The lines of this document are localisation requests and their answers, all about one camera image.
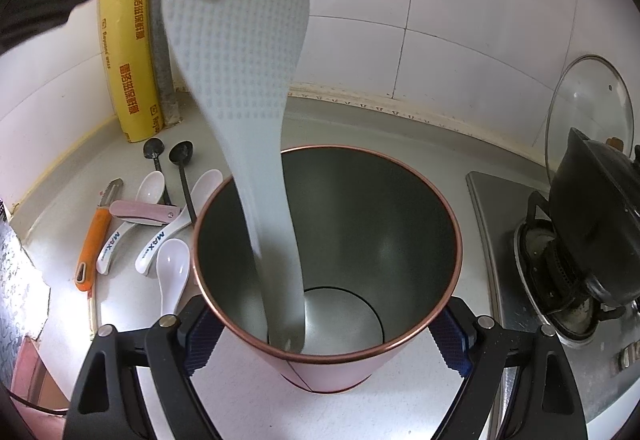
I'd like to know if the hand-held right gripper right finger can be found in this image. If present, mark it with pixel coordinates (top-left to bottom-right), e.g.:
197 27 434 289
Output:
427 297 588 440

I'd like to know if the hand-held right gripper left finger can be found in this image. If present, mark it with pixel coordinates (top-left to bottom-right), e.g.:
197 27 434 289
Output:
62 296 226 440

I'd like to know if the plain white ceramic spoon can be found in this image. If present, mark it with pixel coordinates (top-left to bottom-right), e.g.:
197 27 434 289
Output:
156 238 192 321

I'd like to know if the white plastic rice paddle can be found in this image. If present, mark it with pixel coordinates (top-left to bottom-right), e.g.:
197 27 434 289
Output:
160 0 311 353

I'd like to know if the pink metal utensil holder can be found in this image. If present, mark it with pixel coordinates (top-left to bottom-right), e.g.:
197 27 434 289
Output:
192 146 460 393

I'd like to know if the orange handled peeler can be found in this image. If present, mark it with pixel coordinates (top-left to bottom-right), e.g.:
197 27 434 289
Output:
75 178 124 291

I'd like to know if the white ceramic spoon printed handle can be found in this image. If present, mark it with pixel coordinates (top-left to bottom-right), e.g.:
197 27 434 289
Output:
135 169 223 277
95 171 168 275

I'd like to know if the small black spoon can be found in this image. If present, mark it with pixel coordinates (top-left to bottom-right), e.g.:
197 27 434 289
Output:
168 140 198 223
143 138 173 205

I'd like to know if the steel gas stove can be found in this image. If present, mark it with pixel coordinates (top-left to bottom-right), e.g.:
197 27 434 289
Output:
466 170 640 423

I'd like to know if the yellow cling wrap roll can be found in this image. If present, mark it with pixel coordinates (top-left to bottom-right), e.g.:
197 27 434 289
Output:
97 0 166 144

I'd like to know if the black burner grate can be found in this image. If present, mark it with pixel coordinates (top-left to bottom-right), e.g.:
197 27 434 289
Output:
515 192 640 336

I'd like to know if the grey vertical pipe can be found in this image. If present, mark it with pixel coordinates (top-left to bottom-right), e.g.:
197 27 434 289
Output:
150 20 182 128

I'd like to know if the stove knob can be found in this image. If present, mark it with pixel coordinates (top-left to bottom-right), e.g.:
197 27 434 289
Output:
617 342 640 371

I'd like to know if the silver patterned foil sheet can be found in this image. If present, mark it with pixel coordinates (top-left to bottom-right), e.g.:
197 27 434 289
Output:
0 200 53 336

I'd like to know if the black cooking pot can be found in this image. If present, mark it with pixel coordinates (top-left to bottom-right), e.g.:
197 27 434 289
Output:
547 127 640 305

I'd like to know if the glass pot lid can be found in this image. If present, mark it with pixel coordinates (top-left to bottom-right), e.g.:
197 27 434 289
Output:
545 54 636 185

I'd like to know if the black cable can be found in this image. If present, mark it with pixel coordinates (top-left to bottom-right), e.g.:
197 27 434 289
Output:
0 382 69 417

